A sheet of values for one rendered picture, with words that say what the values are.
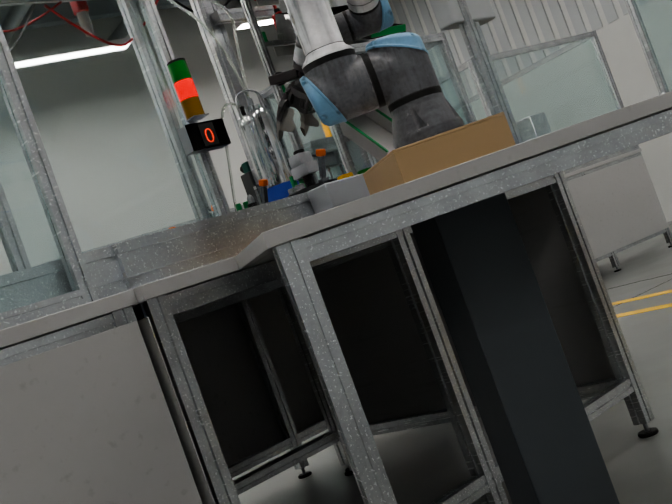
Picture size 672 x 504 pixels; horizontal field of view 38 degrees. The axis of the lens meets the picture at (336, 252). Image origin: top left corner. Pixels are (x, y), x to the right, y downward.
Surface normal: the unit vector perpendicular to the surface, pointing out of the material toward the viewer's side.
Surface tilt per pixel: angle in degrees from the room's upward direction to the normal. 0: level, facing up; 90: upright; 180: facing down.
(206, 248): 90
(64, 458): 90
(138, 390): 90
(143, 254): 90
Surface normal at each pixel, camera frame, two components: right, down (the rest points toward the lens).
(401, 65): -0.04, -0.02
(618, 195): 0.51, -0.21
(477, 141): 0.21, -0.11
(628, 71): -0.79, 0.27
